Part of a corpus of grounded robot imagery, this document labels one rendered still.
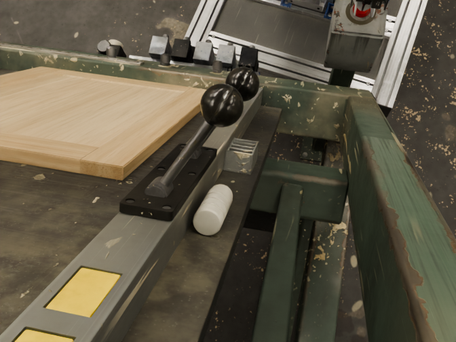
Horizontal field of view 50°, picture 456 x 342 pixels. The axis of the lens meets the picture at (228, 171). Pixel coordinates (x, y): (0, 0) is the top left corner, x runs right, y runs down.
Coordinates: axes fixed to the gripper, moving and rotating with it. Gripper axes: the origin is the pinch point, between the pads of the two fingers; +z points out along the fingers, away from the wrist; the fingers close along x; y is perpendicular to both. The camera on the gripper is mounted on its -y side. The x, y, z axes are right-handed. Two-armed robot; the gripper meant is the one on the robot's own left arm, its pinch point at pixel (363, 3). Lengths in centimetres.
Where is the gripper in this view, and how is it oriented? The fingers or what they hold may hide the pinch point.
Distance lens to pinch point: 117.5
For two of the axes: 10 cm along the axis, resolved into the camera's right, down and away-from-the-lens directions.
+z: 0.9, 2.7, 9.6
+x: 9.8, 1.6, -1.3
